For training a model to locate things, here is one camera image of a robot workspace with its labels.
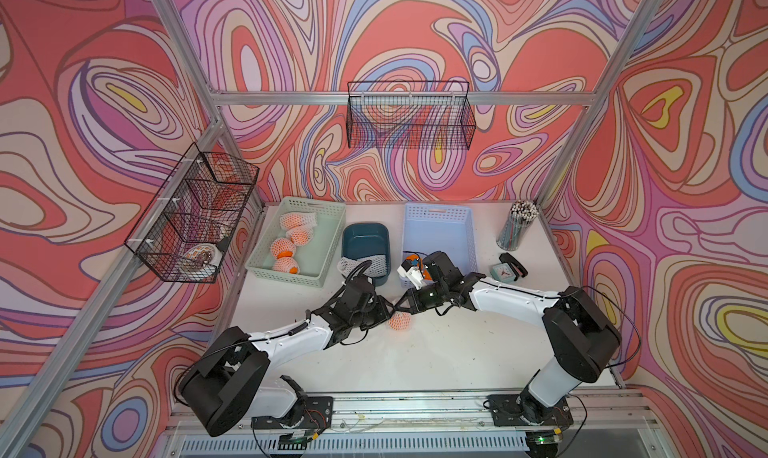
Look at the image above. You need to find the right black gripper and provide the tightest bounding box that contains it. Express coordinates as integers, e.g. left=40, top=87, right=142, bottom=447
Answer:
left=393, top=281, right=448, bottom=315

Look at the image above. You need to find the netted orange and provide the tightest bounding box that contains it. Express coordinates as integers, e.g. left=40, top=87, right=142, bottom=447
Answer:
left=286, top=225, right=314, bottom=247
left=269, top=237, right=297, bottom=260
left=387, top=311, right=412, bottom=331
left=279, top=212, right=317, bottom=231
left=272, top=256, right=300, bottom=274

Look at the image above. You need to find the white foam net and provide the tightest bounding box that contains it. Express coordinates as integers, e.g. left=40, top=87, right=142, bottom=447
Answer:
left=337, top=256, right=360, bottom=277
left=365, top=254, right=389, bottom=278

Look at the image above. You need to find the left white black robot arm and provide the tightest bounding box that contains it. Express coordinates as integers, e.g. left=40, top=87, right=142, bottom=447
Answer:
left=177, top=275, right=393, bottom=437

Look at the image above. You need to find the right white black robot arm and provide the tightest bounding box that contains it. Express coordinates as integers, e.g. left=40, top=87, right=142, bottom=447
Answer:
left=394, top=251, right=622, bottom=424

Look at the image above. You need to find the green plastic basket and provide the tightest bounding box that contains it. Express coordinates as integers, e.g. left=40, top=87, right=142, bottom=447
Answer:
left=246, top=197, right=346, bottom=288

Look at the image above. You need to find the dark teal plastic tub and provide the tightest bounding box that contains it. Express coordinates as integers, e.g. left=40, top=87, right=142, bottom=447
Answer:
left=341, top=222, right=391, bottom=286

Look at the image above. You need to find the light blue plastic basket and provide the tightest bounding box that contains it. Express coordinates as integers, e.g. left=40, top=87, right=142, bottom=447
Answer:
left=395, top=203, right=478, bottom=274

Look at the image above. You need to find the small teal alarm clock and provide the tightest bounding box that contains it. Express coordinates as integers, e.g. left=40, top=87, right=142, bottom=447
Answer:
left=490, top=262, right=517, bottom=283

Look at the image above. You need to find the cup of pencils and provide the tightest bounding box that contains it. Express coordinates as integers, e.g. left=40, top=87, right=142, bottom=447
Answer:
left=496, top=200, right=539, bottom=251

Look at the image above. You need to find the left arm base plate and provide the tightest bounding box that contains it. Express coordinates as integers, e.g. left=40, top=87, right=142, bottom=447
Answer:
left=251, top=395, right=334, bottom=431

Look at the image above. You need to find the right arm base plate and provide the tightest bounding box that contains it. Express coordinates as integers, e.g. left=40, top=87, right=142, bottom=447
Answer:
left=483, top=394, right=574, bottom=429

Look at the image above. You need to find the item in left wire basket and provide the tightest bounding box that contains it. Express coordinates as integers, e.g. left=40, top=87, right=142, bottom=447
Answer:
left=178, top=243, right=222, bottom=278

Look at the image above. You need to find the black wire basket left wall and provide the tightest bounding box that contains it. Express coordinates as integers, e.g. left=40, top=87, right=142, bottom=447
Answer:
left=124, top=144, right=260, bottom=283

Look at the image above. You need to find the black wire basket wall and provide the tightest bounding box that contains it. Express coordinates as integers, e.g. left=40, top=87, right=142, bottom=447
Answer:
left=346, top=78, right=477, bottom=150
left=124, top=144, right=260, bottom=283

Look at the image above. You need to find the black wire basket back wall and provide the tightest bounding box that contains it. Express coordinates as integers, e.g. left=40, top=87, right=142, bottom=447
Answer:
left=346, top=78, right=477, bottom=150

